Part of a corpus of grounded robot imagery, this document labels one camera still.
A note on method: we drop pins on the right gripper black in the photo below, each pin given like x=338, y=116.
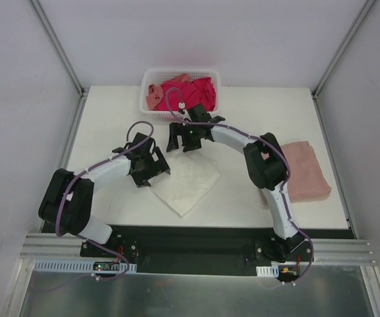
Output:
x=183, y=133

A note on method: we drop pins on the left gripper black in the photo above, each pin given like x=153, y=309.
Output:
x=151, y=166

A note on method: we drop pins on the cream white t shirt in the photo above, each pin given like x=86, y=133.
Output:
x=190, y=178

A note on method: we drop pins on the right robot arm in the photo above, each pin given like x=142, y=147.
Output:
x=266, y=164

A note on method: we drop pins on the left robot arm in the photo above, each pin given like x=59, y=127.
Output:
x=67, y=201

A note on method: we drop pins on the salmon t shirt in basket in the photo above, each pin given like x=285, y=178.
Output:
x=156, y=94

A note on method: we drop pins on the red t shirt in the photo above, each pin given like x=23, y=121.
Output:
x=194, y=92

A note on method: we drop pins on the folded pink t shirt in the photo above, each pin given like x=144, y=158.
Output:
x=307, y=182

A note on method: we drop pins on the right aluminium frame post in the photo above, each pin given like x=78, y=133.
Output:
x=359, y=19

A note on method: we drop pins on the aluminium frame post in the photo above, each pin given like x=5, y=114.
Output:
x=359, y=19
x=48, y=29

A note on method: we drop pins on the aluminium rail front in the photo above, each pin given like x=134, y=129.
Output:
x=326, y=251

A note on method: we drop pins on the right white cable duct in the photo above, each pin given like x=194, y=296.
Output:
x=267, y=271

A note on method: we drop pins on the white cable duct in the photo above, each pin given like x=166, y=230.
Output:
x=267, y=271
x=83, y=266

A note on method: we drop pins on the left white cable duct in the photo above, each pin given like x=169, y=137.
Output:
x=83, y=266

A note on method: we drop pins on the left aluminium frame post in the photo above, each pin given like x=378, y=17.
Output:
x=48, y=29

